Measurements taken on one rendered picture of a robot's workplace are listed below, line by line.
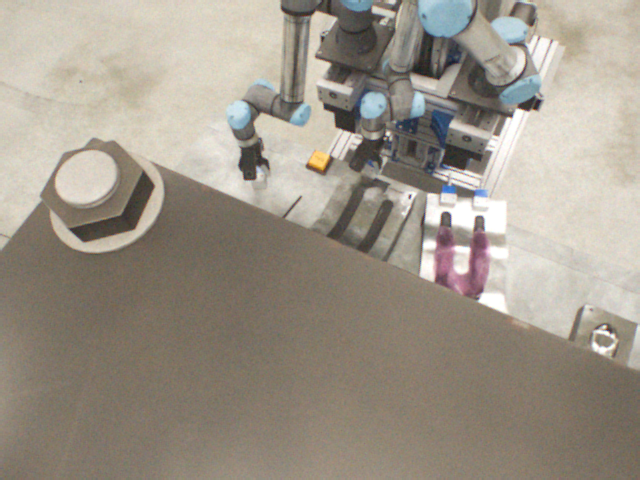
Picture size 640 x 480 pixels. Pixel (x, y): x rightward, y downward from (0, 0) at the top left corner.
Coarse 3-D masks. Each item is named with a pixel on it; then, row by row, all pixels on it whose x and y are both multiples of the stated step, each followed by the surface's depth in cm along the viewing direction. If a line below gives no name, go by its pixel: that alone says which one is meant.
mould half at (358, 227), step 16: (352, 176) 181; (336, 192) 179; (352, 192) 178; (368, 192) 178; (384, 192) 177; (336, 208) 177; (368, 208) 176; (400, 208) 174; (320, 224) 173; (352, 224) 174; (368, 224) 173; (400, 224) 172; (352, 240) 169; (384, 240) 170; (384, 256) 166
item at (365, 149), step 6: (360, 144) 172; (366, 144) 171; (372, 144) 170; (360, 150) 172; (366, 150) 171; (372, 150) 172; (354, 156) 173; (360, 156) 172; (366, 156) 171; (354, 162) 172; (360, 162) 172; (366, 162) 173; (354, 168) 173; (360, 168) 172
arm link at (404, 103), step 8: (400, 80) 160; (408, 80) 161; (392, 88) 161; (400, 88) 159; (408, 88) 159; (392, 96) 159; (400, 96) 158; (408, 96) 157; (416, 96) 157; (392, 104) 157; (400, 104) 157; (408, 104) 157; (416, 104) 157; (424, 104) 157; (392, 112) 157; (400, 112) 158; (408, 112) 158; (416, 112) 158; (424, 112) 159; (392, 120) 160
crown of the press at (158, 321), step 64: (64, 192) 47; (128, 192) 48; (192, 192) 52; (0, 256) 51; (64, 256) 50; (128, 256) 49; (192, 256) 49; (256, 256) 48; (320, 256) 48; (0, 320) 48; (64, 320) 47; (128, 320) 47; (192, 320) 46; (256, 320) 46; (320, 320) 45; (384, 320) 45; (448, 320) 44; (512, 320) 44; (0, 384) 45; (64, 384) 45; (128, 384) 44; (192, 384) 44; (256, 384) 43; (320, 384) 43; (384, 384) 42; (448, 384) 42; (512, 384) 42; (576, 384) 41; (0, 448) 43; (64, 448) 42; (128, 448) 42; (192, 448) 42; (256, 448) 41; (320, 448) 41; (384, 448) 40; (448, 448) 40; (512, 448) 40; (576, 448) 39
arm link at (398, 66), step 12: (408, 0) 138; (408, 12) 141; (408, 24) 144; (420, 24) 144; (396, 36) 151; (408, 36) 147; (420, 36) 149; (396, 48) 153; (408, 48) 151; (396, 60) 156; (408, 60) 155; (384, 72) 167; (396, 72) 160; (408, 72) 161
